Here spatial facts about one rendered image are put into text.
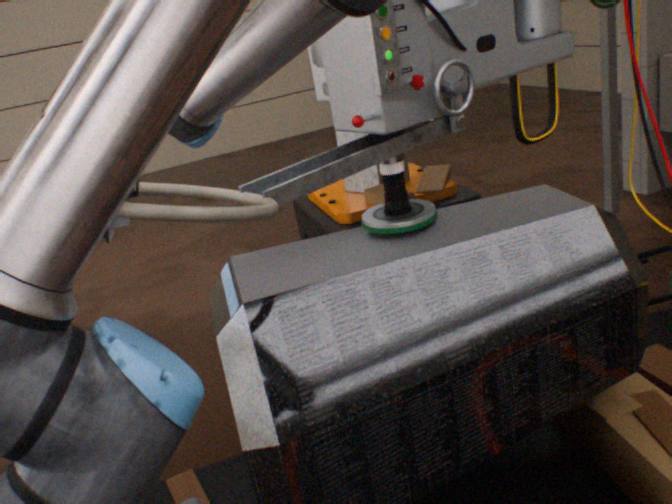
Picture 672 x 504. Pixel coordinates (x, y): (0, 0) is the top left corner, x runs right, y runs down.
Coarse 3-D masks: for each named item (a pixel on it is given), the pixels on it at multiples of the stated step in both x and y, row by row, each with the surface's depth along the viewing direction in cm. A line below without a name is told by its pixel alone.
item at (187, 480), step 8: (184, 472) 240; (192, 472) 239; (168, 480) 237; (176, 480) 237; (184, 480) 236; (192, 480) 235; (176, 488) 233; (184, 488) 232; (192, 488) 231; (200, 488) 230; (176, 496) 229; (184, 496) 228; (192, 496) 227; (200, 496) 227
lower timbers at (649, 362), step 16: (656, 352) 247; (640, 368) 240; (656, 368) 237; (656, 384) 234; (560, 416) 230; (576, 432) 221; (592, 448) 212; (608, 464) 204; (624, 480) 196; (640, 480) 188; (640, 496) 189
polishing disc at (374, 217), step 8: (408, 200) 201; (416, 200) 199; (424, 200) 198; (376, 208) 199; (384, 208) 198; (416, 208) 192; (424, 208) 191; (432, 208) 190; (368, 216) 193; (376, 216) 192; (384, 216) 191; (392, 216) 189; (400, 216) 188; (408, 216) 187; (416, 216) 186; (424, 216) 185; (368, 224) 189; (376, 224) 186; (384, 224) 185; (392, 224) 184; (400, 224) 183; (408, 224) 183
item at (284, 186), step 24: (432, 120) 196; (360, 144) 186; (384, 144) 177; (408, 144) 182; (288, 168) 173; (312, 168) 178; (336, 168) 169; (360, 168) 173; (240, 192) 166; (264, 192) 157; (288, 192) 161; (312, 192) 165
